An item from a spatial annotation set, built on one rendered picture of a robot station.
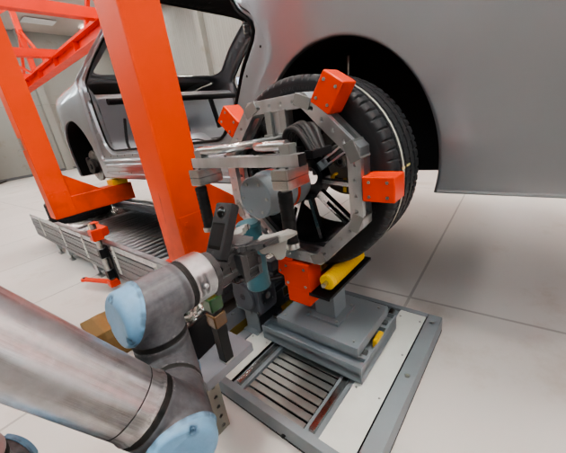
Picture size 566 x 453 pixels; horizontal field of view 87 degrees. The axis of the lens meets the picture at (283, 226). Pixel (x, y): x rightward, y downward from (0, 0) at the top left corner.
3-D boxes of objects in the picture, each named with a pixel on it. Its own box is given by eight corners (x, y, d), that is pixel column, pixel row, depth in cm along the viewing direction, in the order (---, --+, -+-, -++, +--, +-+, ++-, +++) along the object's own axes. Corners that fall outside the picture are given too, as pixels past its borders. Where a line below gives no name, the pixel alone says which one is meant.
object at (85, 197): (136, 197, 295) (125, 162, 284) (77, 214, 259) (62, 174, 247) (128, 196, 306) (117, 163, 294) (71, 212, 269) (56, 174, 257)
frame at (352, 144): (375, 267, 95) (368, 79, 76) (366, 277, 90) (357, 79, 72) (253, 242, 129) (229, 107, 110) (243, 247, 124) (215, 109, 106)
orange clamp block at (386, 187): (373, 194, 88) (404, 196, 82) (361, 201, 82) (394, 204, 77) (372, 171, 85) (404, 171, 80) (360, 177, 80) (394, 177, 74)
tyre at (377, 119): (377, 270, 124) (458, 106, 87) (351, 298, 108) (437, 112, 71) (262, 199, 154) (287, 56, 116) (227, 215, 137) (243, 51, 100)
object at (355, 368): (396, 330, 137) (396, 312, 134) (361, 386, 112) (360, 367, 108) (306, 300, 168) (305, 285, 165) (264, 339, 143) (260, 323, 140)
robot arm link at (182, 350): (153, 431, 46) (127, 368, 42) (149, 381, 56) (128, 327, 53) (211, 401, 50) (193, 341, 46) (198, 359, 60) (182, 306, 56)
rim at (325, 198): (367, 245, 123) (421, 124, 95) (340, 271, 107) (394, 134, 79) (276, 193, 146) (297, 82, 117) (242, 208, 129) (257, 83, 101)
